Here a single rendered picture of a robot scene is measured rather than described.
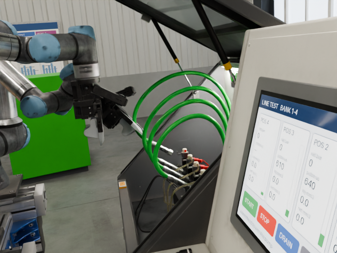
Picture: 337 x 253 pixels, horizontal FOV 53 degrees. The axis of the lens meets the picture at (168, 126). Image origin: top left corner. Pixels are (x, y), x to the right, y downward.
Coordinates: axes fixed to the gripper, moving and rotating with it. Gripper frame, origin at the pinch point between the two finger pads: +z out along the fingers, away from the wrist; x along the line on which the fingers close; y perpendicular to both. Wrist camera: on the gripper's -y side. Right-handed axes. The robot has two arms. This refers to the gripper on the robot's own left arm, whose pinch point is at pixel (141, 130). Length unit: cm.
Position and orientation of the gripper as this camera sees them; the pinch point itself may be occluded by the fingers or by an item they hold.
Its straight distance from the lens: 122.4
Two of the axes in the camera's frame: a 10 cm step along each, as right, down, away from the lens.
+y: -6.7, 7.4, 0.4
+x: -0.5, 0.1, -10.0
